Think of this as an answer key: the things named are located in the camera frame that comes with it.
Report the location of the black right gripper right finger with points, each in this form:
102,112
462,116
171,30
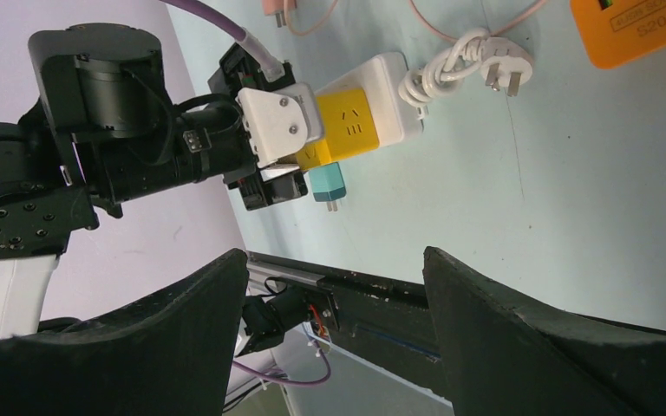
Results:
506,353

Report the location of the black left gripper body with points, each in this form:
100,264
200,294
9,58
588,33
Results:
237,70

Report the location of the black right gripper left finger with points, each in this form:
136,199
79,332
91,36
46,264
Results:
168,353

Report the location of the yellow cube socket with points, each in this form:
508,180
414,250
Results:
349,129

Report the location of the white multicolour power strip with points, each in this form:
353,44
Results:
379,77

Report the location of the orange power strip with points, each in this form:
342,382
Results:
620,31

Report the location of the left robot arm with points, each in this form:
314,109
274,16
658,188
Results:
104,131

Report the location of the small teal plug adapter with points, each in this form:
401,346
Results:
327,185

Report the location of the pink usb charger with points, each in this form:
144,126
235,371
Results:
279,9

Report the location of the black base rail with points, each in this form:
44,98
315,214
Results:
381,320

